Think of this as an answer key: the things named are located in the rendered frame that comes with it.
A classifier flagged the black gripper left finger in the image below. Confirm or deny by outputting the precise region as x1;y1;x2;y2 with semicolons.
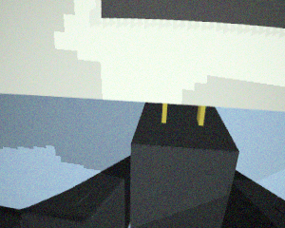
0;156;131;228

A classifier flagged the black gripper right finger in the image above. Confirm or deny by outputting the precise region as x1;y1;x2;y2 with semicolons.
221;170;285;228

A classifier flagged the black two-prong charger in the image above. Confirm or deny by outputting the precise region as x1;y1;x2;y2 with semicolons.
130;102;238;228

